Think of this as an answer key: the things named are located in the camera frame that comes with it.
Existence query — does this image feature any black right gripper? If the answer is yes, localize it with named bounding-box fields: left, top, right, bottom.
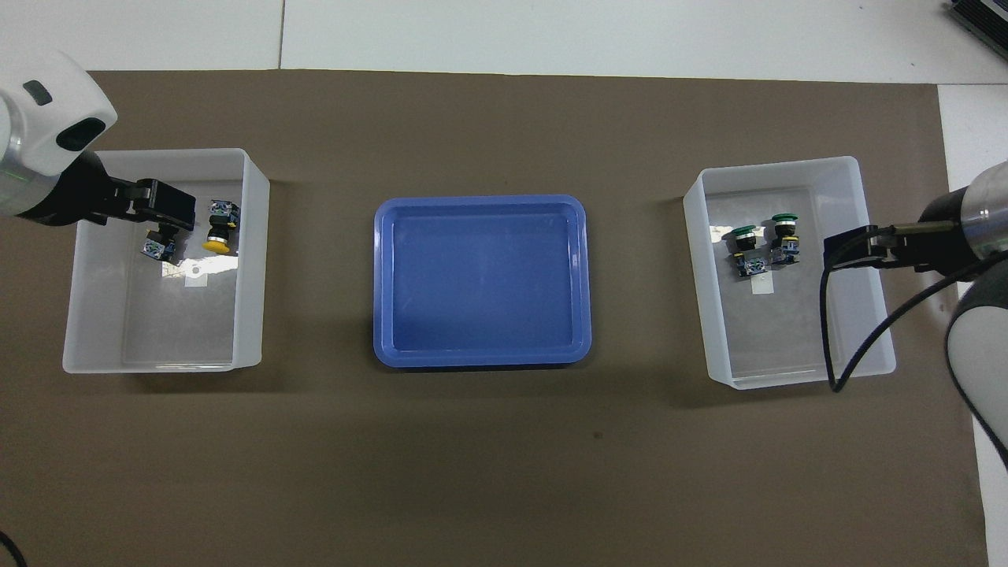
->
left=824, top=187, right=985, bottom=275

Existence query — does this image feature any black ribbed device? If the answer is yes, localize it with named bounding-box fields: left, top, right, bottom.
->
left=945, top=0, right=1008, bottom=40

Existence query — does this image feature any translucent white plastic box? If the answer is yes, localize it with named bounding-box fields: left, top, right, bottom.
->
left=683, top=155, right=898, bottom=391
left=62, top=148, right=271, bottom=375

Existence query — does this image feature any brown paper mat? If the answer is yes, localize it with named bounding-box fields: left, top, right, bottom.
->
left=0, top=69, right=985, bottom=567

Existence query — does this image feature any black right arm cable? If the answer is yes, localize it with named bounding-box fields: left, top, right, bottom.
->
left=819, top=224, right=1008, bottom=393

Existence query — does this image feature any yellow push button switch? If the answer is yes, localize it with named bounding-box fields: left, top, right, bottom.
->
left=202, top=199, right=240, bottom=255
left=140, top=223, right=183, bottom=263

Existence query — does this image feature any green push button switch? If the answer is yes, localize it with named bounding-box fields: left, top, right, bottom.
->
left=770, top=213, right=801, bottom=265
left=722, top=224, right=767, bottom=279

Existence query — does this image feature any blue plastic tray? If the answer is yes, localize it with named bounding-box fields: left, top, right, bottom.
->
left=372, top=195, right=592, bottom=369

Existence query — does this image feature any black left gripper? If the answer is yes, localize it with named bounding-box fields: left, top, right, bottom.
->
left=16, top=150, right=195, bottom=232

